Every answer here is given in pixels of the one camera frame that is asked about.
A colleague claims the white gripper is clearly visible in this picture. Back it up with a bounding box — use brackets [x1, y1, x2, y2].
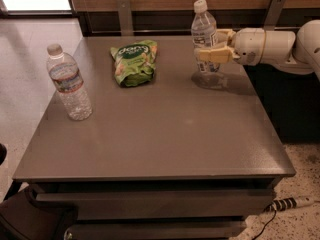
[194, 28, 266, 66]

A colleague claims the white labelled water bottle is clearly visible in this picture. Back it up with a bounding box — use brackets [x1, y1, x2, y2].
[190, 0, 221, 74]

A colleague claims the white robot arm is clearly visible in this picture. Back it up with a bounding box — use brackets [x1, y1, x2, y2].
[195, 20, 320, 80]

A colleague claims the dark robot base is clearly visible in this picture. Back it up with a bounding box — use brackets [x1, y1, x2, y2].
[0, 181, 78, 240]

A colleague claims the clear upright water bottle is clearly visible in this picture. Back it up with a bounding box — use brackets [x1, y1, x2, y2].
[46, 44, 93, 121]

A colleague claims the green snack bag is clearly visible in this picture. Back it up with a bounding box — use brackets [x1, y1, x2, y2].
[110, 40, 158, 87]

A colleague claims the grey drawer cabinet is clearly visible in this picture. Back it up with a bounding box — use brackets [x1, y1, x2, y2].
[14, 37, 294, 240]

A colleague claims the white power strip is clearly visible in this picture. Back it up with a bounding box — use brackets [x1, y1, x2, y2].
[264, 196, 315, 212]

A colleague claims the left metal wall bracket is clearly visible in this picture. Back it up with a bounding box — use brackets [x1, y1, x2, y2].
[117, 0, 134, 36]

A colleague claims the black cable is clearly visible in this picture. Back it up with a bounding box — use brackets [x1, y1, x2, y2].
[252, 209, 278, 240]

